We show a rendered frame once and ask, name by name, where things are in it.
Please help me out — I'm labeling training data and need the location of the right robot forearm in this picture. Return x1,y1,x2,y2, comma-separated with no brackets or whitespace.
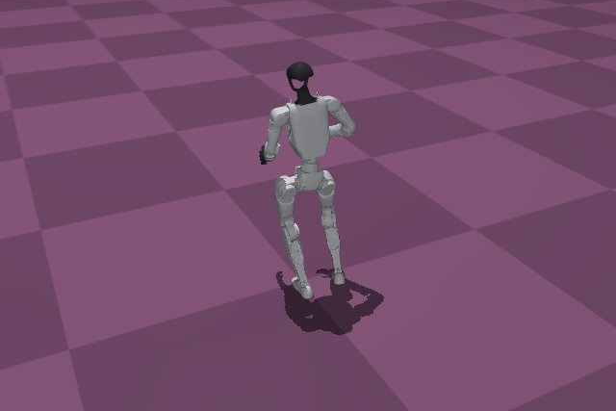
329,123,343,138

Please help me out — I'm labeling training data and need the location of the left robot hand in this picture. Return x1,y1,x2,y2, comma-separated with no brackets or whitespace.
259,145,270,165

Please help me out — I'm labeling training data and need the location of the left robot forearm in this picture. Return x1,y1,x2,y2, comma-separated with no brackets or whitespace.
264,142,276,161

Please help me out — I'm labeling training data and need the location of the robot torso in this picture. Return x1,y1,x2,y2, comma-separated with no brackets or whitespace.
284,92,330,192

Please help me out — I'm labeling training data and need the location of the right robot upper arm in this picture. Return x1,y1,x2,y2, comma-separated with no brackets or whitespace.
323,95,356,137

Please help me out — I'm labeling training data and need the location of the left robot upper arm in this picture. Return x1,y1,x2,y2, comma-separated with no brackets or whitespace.
266,106,290,155

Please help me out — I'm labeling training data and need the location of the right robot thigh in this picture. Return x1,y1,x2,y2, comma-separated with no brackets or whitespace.
317,170,336,228

